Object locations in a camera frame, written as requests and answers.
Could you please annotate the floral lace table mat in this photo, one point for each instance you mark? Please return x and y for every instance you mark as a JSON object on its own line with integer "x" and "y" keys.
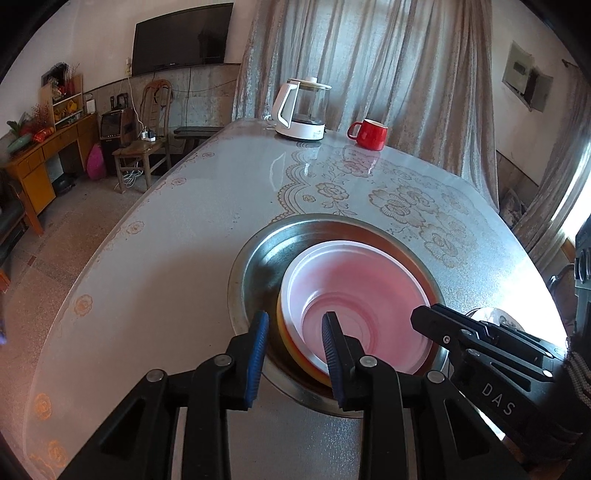
{"x": 397, "y": 198}

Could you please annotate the wall electrical box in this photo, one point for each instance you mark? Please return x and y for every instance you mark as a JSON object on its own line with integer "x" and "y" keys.
{"x": 526, "y": 76}

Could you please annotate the dark round-back chair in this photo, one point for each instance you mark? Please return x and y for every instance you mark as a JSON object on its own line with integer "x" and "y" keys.
{"x": 561, "y": 281}

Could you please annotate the white glass electric kettle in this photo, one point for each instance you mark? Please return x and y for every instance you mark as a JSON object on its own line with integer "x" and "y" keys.
{"x": 300, "y": 117}

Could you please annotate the dark bench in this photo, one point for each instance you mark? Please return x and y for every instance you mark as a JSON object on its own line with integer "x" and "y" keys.
{"x": 196, "y": 131}

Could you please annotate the yellow wooden desk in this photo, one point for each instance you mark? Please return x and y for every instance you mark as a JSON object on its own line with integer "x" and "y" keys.
{"x": 37, "y": 161}

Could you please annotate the wooden chair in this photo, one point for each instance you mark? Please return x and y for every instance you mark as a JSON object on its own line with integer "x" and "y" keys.
{"x": 143, "y": 152}

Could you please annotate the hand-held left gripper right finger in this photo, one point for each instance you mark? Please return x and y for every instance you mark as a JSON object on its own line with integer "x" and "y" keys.
{"x": 331, "y": 355}

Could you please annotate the window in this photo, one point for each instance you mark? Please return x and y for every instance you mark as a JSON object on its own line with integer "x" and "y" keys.
{"x": 577, "y": 203}

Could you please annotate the black speaker box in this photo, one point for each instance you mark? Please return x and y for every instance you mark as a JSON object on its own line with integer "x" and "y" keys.
{"x": 115, "y": 131}

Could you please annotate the small wooden desk shelf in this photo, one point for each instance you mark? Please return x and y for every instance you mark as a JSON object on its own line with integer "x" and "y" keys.
{"x": 64, "y": 104}

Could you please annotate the red plastic bowl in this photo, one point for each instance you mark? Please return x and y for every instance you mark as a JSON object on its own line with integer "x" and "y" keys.
{"x": 360, "y": 286}

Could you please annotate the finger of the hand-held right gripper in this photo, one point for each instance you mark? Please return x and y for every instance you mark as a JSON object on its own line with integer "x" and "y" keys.
{"x": 503, "y": 334}
{"x": 438, "y": 327}

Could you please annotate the pink bag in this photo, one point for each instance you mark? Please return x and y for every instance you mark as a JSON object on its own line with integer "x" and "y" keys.
{"x": 96, "y": 164}

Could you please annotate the wide grey curtain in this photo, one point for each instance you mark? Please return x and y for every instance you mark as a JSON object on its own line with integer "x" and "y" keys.
{"x": 369, "y": 60}

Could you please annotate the red mug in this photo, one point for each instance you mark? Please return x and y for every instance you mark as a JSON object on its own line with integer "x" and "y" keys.
{"x": 371, "y": 134}

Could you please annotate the stainless steel bowl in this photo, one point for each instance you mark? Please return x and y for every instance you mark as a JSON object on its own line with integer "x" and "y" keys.
{"x": 263, "y": 258}

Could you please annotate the black wall television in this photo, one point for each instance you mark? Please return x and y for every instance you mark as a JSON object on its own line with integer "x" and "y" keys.
{"x": 180, "y": 39}

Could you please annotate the yellow plastic bowl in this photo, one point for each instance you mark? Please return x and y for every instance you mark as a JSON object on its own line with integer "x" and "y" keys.
{"x": 284, "y": 341}

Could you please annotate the narrow grey window curtain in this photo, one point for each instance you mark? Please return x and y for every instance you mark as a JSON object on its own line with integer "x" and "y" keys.
{"x": 554, "y": 194}

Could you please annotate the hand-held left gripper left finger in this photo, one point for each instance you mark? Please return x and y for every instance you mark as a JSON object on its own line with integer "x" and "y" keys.
{"x": 258, "y": 355}

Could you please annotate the white power strip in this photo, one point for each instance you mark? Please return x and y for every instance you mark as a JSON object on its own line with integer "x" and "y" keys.
{"x": 148, "y": 135}

